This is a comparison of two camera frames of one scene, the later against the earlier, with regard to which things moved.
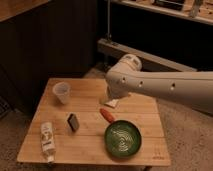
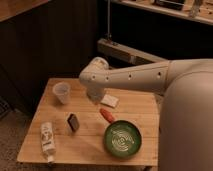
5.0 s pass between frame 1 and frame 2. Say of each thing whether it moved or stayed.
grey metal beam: stayed
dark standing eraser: stayed
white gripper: moved
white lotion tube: stayed
